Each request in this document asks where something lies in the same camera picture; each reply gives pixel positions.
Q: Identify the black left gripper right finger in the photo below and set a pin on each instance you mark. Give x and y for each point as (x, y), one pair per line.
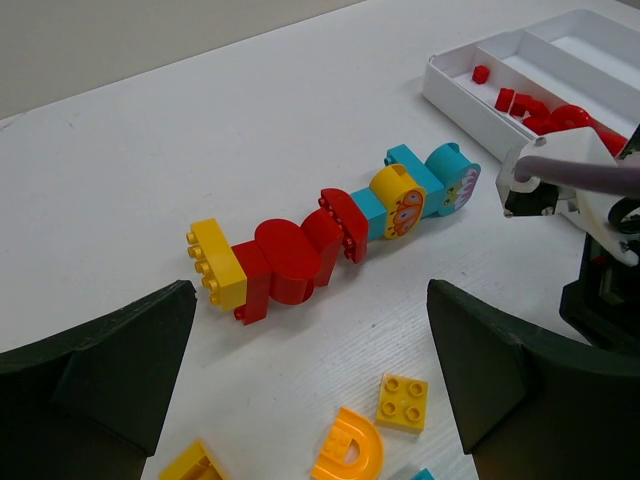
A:
(529, 403)

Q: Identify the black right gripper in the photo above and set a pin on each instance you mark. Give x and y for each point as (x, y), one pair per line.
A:
(603, 303)

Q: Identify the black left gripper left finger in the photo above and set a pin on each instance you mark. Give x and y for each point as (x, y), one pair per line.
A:
(90, 402)

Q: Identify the red legos in tray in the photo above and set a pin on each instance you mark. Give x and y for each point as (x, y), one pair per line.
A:
(537, 117)

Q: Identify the yellow rounded lego piece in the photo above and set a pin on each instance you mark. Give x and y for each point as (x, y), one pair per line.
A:
(194, 463)

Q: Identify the teal 2x2 lego brick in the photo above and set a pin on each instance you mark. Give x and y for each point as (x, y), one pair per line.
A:
(423, 474)

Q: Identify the yellow 2x2 lego brick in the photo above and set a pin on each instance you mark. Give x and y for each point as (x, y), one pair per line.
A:
(402, 404)

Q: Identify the orange D-shaped lego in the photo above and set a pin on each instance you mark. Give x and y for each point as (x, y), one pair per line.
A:
(352, 450)

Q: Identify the yellow 2x4 lego brick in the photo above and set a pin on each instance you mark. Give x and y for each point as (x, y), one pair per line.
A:
(214, 259)

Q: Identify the teal and yellow lego assembly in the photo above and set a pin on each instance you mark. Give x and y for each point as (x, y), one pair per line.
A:
(408, 189)

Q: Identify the red rounded lego assembly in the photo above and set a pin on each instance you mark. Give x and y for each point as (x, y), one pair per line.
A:
(286, 262)

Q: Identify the white sorting tray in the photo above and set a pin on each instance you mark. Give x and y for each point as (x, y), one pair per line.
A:
(579, 57)

